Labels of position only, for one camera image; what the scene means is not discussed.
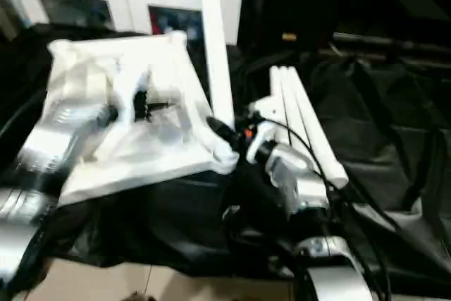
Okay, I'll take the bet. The white plastic table top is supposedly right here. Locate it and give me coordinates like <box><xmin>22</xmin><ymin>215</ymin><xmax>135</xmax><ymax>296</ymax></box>
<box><xmin>45</xmin><ymin>30</ymin><xmax>237</xmax><ymax>207</ymax></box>

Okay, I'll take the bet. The white plastic table leg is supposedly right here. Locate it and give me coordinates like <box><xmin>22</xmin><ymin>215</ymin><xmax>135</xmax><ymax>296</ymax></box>
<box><xmin>279</xmin><ymin>66</ymin><xmax>320</xmax><ymax>163</ymax></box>
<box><xmin>197</xmin><ymin>0</ymin><xmax>236</xmax><ymax>131</ymax></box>
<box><xmin>288</xmin><ymin>66</ymin><xmax>350</xmax><ymax>189</ymax></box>
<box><xmin>269</xmin><ymin>66</ymin><xmax>293</xmax><ymax>145</ymax></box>

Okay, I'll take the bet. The black plastic sheet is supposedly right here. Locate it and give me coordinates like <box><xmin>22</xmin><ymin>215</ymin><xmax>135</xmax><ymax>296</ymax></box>
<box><xmin>0</xmin><ymin>22</ymin><xmax>451</xmax><ymax>298</ymax></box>

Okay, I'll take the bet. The long black pole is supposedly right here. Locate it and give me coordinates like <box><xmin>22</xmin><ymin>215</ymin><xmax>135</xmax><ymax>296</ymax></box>
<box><xmin>333</xmin><ymin>31</ymin><xmax>451</xmax><ymax>54</ymax></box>

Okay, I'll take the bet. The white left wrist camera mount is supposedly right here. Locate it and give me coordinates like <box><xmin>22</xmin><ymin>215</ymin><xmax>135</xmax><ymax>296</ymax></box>
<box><xmin>101</xmin><ymin>68</ymin><xmax>152</xmax><ymax>133</ymax></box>

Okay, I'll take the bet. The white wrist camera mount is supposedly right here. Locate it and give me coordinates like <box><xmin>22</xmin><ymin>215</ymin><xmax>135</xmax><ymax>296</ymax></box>
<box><xmin>101</xmin><ymin>68</ymin><xmax>152</xmax><ymax>133</ymax></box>
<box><xmin>245</xmin><ymin>94</ymin><xmax>283</xmax><ymax>163</ymax></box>

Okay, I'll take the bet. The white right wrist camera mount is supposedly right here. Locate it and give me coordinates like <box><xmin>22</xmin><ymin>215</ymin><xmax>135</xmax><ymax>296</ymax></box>
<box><xmin>245</xmin><ymin>94</ymin><xmax>283</xmax><ymax>163</ymax></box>

